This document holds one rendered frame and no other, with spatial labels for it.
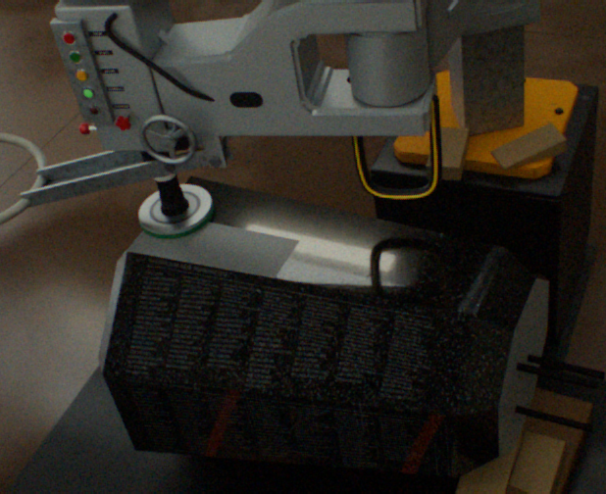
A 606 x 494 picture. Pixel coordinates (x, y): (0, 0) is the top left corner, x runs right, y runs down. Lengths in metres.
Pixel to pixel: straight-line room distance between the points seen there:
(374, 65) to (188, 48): 0.46
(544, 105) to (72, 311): 1.99
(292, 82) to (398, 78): 0.25
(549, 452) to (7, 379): 2.01
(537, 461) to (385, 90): 1.18
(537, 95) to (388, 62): 1.09
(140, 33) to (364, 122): 0.57
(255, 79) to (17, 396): 1.82
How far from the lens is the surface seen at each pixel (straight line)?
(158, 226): 2.70
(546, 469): 2.82
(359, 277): 2.44
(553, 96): 3.20
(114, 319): 2.71
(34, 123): 5.17
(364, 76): 2.24
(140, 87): 2.39
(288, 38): 2.20
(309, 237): 2.58
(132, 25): 2.30
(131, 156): 2.75
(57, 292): 4.03
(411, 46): 2.20
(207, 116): 2.39
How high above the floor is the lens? 2.53
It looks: 41 degrees down
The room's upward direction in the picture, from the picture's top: 11 degrees counter-clockwise
